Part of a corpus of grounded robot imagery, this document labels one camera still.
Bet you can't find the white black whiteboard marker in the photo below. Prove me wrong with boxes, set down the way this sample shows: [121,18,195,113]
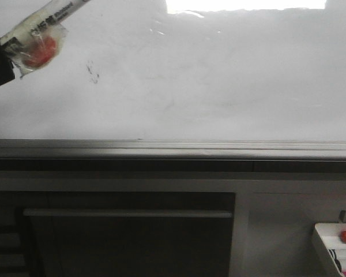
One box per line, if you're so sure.
[0,1,88,77]

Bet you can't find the white whiteboard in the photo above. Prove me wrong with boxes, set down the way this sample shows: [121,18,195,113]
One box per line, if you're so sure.
[0,1,346,160]

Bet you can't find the dark cabinet panel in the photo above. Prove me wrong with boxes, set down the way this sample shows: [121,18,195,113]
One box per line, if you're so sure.
[23,192,235,276]

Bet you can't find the black striped marker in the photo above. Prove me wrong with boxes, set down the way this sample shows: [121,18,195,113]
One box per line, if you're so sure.
[329,249,346,272]

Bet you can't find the white marker tray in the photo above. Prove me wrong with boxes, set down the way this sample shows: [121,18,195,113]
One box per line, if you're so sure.
[312,223,346,276]

